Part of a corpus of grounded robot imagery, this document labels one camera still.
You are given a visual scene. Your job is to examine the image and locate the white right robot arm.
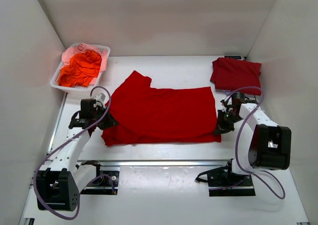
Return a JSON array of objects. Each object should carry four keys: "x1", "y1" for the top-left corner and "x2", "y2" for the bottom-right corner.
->
[{"x1": 214, "y1": 92, "x2": 292, "y2": 175}]

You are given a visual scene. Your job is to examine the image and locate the white plastic laundry basket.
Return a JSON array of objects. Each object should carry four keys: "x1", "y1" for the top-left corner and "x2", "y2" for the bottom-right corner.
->
[{"x1": 50, "y1": 43, "x2": 110, "y2": 95}]

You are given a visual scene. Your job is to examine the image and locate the orange t shirt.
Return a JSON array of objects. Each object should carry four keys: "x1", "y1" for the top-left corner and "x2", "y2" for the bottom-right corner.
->
[{"x1": 58, "y1": 50, "x2": 102, "y2": 87}]

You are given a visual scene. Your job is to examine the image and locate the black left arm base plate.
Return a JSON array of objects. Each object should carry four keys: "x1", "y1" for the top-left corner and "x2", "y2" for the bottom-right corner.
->
[{"x1": 79, "y1": 160, "x2": 120, "y2": 195}]

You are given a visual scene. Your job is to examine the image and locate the bright red t shirt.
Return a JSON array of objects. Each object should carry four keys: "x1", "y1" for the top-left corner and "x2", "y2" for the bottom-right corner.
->
[{"x1": 101, "y1": 71, "x2": 221, "y2": 147}]

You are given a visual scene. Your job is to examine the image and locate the pink t shirt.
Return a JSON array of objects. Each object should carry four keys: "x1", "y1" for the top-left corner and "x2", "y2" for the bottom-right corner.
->
[{"x1": 58, "y1": 43, "x2": 108, "y2": 87}]

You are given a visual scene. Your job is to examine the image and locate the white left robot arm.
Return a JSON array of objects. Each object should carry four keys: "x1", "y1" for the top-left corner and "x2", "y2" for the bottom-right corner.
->
[{"x1": 34, "y1": 93, "x2": 117, "y2": 212}]

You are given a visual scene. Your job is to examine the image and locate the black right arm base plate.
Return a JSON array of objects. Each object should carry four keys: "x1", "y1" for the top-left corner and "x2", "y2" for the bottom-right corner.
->
[{"x1": 195, "y1": 159, "x2": 256, "y2": 197}]

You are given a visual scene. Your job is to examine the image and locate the folded dark red t shirt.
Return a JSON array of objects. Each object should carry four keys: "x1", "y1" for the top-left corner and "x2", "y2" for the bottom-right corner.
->
[{"x1": 210, "y1": 58, "x2": 261, "y2": 96}]

